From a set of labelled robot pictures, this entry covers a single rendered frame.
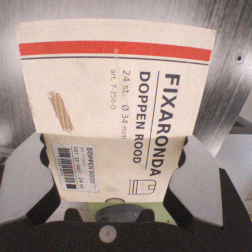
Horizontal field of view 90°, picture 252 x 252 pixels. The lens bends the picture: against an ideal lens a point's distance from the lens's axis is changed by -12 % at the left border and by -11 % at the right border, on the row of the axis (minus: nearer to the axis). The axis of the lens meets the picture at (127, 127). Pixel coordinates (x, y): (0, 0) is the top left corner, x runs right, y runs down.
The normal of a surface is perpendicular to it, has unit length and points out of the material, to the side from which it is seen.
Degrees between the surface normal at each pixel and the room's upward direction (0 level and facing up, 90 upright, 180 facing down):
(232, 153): 0
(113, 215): 68
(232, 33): 0
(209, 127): 0
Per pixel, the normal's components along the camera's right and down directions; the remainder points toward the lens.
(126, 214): 0.18, -0.65
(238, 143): 0.04, 0.47
